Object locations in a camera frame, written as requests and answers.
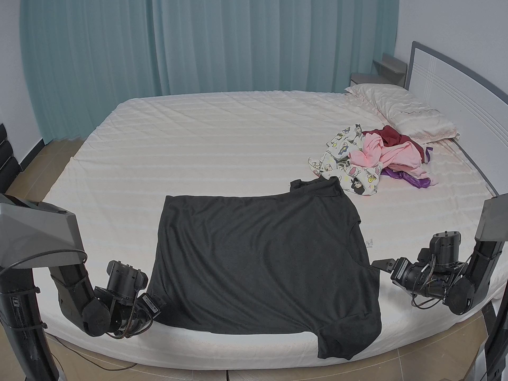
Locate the grey bedside table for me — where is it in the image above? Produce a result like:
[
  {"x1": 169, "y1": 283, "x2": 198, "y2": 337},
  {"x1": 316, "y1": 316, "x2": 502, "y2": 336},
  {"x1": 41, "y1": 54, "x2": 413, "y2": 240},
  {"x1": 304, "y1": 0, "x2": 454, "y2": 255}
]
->
[{"x1": 350, "y1": 53, "x2": 409, "y2": 90}]

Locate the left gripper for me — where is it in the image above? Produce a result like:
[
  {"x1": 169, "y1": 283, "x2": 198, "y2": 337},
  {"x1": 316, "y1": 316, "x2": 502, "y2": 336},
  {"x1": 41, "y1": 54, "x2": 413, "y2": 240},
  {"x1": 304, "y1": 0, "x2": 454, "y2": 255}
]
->
[{"x1": 137, "y1": 291, "x2": 167, "y2": 321}]

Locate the cream pillow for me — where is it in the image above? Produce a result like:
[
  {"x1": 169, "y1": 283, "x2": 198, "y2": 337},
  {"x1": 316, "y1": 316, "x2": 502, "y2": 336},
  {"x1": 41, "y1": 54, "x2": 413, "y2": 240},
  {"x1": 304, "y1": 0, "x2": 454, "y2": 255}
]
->
[{"x1": 344, "y1": 84, "x2": 461, "y2": 144}]

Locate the white printed garment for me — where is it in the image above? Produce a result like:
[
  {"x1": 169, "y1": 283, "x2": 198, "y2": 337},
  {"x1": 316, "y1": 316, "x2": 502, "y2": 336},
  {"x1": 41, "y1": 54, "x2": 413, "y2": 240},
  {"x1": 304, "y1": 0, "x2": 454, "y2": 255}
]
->
[{"x1": 308, "y1": 123, "x2": 382, "y2": 196}]

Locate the dark red garment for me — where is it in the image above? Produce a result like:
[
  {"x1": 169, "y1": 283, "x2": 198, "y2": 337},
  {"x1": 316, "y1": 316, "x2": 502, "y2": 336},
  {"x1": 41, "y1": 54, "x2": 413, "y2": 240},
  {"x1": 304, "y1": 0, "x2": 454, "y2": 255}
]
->
[{"x1": 362, "y1": 125, "x2": 425, "y2": 155}]

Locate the pink garment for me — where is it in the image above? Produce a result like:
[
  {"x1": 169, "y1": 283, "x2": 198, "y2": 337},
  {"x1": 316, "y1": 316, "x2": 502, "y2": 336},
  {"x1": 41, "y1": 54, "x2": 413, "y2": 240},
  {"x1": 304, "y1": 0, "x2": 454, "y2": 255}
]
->
[{"x1": 348, "y1": 132, "x2": 439, "y2": 186}]

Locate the black T-shirt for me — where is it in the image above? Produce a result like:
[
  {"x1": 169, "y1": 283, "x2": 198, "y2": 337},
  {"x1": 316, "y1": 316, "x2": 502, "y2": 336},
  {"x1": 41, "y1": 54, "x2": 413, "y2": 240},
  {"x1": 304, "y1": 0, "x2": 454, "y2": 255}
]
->
[{"x1": 145, "y1": 176, "x2": 382, "y2": 361}]

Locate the purple garment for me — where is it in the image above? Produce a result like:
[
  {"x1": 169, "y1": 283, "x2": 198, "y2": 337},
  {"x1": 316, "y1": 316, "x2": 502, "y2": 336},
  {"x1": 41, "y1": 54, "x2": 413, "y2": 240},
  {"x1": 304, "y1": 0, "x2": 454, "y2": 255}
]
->
[{"x1": 381, "y1": 145, "x2": 435, "y2": 189}]

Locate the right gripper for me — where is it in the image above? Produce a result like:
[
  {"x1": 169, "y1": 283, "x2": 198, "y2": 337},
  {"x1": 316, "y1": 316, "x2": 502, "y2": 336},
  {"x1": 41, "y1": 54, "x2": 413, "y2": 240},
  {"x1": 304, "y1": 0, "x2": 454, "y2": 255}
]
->
[{"x1": 371, "y1": 257, "x2": 428, "y2": 293}]

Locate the black cable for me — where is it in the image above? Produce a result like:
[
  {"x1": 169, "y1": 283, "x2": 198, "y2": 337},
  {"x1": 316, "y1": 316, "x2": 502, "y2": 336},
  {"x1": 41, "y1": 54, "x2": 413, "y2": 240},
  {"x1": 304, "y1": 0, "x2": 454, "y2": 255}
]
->
[
  {"x1": 411, "y1": 291, "x2": 442, "y2": 309},
  {"x1": 44, "y1": 331, "x2": 136, "y2": 372}
]

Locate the blue-green curtain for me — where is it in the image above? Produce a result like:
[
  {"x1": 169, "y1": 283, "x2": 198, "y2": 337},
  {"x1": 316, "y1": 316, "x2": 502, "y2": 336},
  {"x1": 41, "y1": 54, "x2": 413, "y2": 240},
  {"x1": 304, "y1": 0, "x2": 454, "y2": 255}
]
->
[
  {"x1": 20, "y1": 0, "x2": 155, "y2": 144},
  {"x1": 151, "y1": 0, "x2": 399, "y2": 94}
]

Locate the bed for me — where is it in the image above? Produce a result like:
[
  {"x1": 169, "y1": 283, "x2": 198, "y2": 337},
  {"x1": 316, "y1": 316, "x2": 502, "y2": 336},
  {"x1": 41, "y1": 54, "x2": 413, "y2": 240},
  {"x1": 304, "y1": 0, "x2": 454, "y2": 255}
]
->
[{"x1": 38, "y1": 41, "x2": 508, "y2": 372}]

